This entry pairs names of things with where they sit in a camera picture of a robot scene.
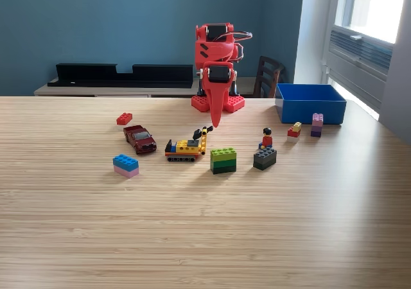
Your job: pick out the dark wooden chair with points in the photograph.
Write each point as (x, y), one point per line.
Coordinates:
(269, 61)

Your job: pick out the blue and pink brick stack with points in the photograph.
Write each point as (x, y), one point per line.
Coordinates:
(126, 167)

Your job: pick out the dark red toy car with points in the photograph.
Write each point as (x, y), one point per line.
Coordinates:
(141, 141)

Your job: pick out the toy figure red shirt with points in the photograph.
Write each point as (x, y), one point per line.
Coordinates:
(267, 140)

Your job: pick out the dark grey brick stack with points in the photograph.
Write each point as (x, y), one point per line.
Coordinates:
(265, 160)

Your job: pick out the bright window with frame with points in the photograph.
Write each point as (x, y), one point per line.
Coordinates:
(379, 6)

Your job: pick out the red and white brick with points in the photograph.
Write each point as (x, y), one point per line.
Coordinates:
(124, 119)

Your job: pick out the red yellow white brick stack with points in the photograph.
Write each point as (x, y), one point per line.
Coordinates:
(293, 133)

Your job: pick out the pale wooden sideboard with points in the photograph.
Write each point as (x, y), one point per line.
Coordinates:
(96, 91)

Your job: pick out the blue plastic bin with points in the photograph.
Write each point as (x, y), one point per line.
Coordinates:
(308, 112)

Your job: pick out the yellow toy digger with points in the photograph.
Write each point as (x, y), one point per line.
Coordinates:
(183, 147)

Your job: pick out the purple and pink brick stack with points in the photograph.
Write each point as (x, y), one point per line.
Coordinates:
(317, 125)

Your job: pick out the grey window vent unit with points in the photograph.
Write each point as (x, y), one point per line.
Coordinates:
(359, 64)

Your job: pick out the green brick stack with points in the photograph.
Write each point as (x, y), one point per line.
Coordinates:
(223, 162)

